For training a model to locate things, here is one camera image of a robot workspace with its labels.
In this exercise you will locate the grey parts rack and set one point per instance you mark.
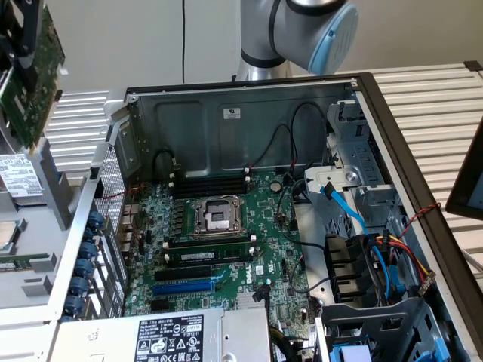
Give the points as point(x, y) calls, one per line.
point(41, 234)

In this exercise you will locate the green RAM stick with label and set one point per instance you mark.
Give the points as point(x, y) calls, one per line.
point(211, 255)

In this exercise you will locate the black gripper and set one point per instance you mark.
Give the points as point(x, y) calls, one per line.
point(29, 26)

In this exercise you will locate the black plastic fan shroud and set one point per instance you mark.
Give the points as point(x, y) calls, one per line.
point(345, 267)

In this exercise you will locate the CPU socket with metal frame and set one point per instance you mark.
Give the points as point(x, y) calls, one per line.
point(217, 216)

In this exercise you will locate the silver disk bay cage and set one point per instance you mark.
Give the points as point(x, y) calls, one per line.
point(362, 166)

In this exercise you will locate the blue card retention clip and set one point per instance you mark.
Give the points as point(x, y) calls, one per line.
point(83, 268)
point(88, 250)
point(97, 219)
point(80, 286)
point(74, 304)

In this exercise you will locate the black short expansion slot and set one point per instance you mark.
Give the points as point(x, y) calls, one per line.
point(159, 305)

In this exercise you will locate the hard disk with white label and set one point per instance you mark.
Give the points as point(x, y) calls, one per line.
point(19, 175)

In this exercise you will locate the green graphics card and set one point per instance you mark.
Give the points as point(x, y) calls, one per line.
point(35, 94)

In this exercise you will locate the black RAM slot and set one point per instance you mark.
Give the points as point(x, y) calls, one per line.
point(209, 243)
point(209, 187)
point(209, 192)
point(209, 182)
point(209, 176)

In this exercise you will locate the silver chipset heatsink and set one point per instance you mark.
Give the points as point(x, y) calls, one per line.
point(251, 301)

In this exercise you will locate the green Dell motherboard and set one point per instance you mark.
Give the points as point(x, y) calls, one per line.
point(264, 230)

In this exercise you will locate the silver power supply with label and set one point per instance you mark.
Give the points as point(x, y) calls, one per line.
point(170, 337)

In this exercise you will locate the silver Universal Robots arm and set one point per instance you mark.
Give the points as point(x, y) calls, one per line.
point(264, 30)

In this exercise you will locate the black long expansion slot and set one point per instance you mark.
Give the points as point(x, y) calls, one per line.
point(183, 273)

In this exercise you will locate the blue expansion slot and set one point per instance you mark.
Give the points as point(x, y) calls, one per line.
point(183, 288)

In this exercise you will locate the silver CPU chip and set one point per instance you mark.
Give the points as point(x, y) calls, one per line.
point(7, 237)

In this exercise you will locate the black framed monitor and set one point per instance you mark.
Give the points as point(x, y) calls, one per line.
point(468, 181)

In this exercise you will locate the coin cell battery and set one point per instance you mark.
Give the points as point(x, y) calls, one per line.
point(275, 186)

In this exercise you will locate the open PC case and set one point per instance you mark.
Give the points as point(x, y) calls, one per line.
point(188, 128)

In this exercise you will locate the grey drive cage with blue clips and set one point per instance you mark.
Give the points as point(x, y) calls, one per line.
point(377, 328)

